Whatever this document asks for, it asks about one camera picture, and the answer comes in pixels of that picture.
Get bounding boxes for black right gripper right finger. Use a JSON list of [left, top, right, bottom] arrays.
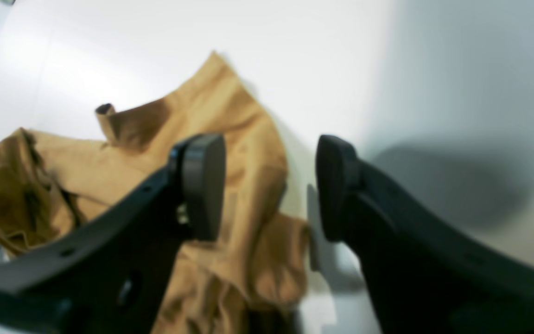
[[316, 135, 534, 334]]

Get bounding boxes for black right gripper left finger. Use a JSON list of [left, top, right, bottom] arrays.
[[0, 134, 225, 334]]

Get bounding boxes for tan brown t-shirt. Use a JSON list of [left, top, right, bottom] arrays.
[[0, 53, 309, 334]]

